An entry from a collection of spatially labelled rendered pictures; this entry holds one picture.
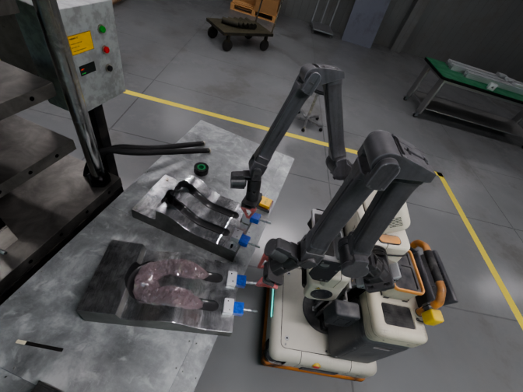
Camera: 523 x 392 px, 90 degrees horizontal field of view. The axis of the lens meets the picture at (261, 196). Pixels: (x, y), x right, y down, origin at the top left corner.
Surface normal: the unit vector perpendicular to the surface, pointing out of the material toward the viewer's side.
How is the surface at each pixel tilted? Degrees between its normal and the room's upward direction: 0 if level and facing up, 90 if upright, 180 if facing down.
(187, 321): 29
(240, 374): 0
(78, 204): 0
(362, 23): 75
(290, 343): 0
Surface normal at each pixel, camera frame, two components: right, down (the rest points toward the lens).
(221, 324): 0.23, -0.65
